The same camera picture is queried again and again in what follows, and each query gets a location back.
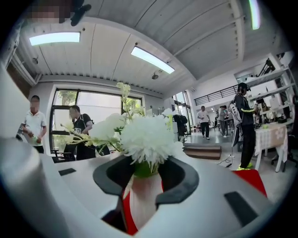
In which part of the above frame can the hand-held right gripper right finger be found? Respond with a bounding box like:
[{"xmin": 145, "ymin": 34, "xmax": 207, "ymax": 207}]
[{"xmin": 154, "ymin": 156, "xmax": 200, "ymax": 207}]

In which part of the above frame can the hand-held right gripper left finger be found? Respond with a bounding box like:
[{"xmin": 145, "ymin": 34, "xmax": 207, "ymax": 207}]
[{"xmin": 93, "ymin": 155, "xmax": 135, "ymax": 233}]

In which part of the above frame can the white vase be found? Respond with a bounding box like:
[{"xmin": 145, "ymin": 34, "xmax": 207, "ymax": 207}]
[{"xmin": 122, "ymin": 173, "xmax": 164, "ymax": 230}]

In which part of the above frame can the white flowers bunch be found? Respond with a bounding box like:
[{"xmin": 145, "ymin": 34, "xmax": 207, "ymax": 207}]
[{"xmin": 60, "ymin": 81, "xmax": 187, "ymax": 179}]

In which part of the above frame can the brown wooden step platform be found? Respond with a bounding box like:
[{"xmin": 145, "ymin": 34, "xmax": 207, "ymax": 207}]
[{"xmin": 183, "ymin": 145, "xmax": 222, "ymax": 160}]

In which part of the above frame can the black office chair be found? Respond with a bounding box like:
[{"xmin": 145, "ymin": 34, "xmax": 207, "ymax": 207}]
[{"xmin": 50, "ymin": 149, "xmax": 75, "ymax": 163}]

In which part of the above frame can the large black-framed window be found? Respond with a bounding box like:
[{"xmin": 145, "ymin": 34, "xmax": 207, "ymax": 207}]
[{"xmin": 51, "ymin": 89, "xmax": 143, "ymax": 154}]

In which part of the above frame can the red cloth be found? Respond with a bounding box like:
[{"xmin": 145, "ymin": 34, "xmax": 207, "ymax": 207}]
[{"xmin": 122, "ymin": 169, "xmax": 268, "ymax": 236}]

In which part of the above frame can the glass entrance door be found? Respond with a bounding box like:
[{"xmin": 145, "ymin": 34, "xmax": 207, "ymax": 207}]
[{"xmin": 173, "ymin": 91, "xmax": 194, "ymax": 137}]

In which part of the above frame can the black balcony railing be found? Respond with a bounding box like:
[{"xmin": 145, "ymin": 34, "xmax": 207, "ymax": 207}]
[{"xmin": 193, "ymin": 85, "xmax": 240, "ymax": 106}]

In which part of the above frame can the table with checkered cloth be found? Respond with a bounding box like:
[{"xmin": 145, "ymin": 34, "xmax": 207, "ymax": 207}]
[{"xmin": 253, "ymin": 122, "xmax": 290, "ymax": 173}]

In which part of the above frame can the rectangular ceiling light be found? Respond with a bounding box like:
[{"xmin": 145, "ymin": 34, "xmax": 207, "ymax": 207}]
[
  {"xmin": 29, "ymin": 32, "xmax": 81, "ymax": 46},
  {"xmin": 248, "ymin": 0, "xmax": 261, "ymax": 31},
  {"xmin": 130, "ymin": 46, "xmax": 176, "ymax": 74}
]

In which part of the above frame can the white metal shelving rack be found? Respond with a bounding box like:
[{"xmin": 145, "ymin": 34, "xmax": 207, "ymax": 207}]
[{"xmin": 246, "ymin": 66, "xmax": 298, "ymax": 124}]

